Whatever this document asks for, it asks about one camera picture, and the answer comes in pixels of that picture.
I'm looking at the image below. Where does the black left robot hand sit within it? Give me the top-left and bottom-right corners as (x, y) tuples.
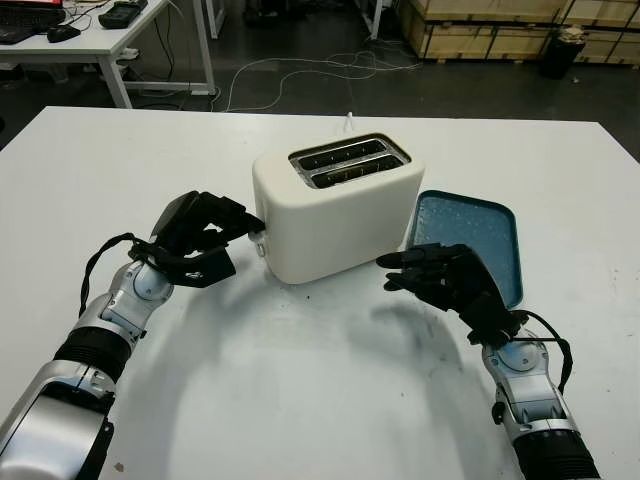
(152, 190), (266, 262)

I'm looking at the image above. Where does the white two-slot toaster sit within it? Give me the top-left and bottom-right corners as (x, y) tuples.
(252, 132), (427, 287)

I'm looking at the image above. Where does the white cable on floor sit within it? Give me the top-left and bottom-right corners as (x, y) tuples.
(219, 47), (426, 113)

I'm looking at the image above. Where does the wooden crate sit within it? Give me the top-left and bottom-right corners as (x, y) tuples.
(402, 0), (640, 66)

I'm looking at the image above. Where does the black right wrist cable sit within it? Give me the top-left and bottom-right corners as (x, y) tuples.
(508, 309), (574, 397)

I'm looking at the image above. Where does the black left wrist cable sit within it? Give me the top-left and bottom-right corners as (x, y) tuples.
(79, 232), (201, 322)

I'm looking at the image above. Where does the white office desk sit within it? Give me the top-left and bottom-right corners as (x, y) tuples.
(0, 0), (218, 109)

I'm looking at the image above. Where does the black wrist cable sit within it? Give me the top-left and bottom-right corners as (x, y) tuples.
(79, 232), (201, 322)
(508, 309), (574, 397)

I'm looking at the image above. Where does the blue plastic tray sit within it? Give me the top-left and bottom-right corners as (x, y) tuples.
(405, 188), (526, 308)

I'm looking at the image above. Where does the black computer mouse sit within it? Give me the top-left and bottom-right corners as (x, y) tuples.
(46, 24), (82, 44)

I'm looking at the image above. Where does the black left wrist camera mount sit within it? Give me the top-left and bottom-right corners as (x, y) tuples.
(159, 247), (238, 289)

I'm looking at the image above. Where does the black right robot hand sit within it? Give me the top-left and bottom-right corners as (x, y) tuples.
(375, 242), (517, 342)

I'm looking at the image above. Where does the black trash bin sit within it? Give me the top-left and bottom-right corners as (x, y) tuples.
(538, 24), (588, 81)

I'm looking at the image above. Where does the black handheld device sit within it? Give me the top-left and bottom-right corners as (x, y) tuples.
(98, 0), (149, 29)

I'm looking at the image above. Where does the white table frame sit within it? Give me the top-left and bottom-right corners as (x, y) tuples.
(202, 0), (384, 42)

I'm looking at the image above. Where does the black laptop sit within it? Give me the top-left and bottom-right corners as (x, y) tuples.
(0, 0), (67, 46)

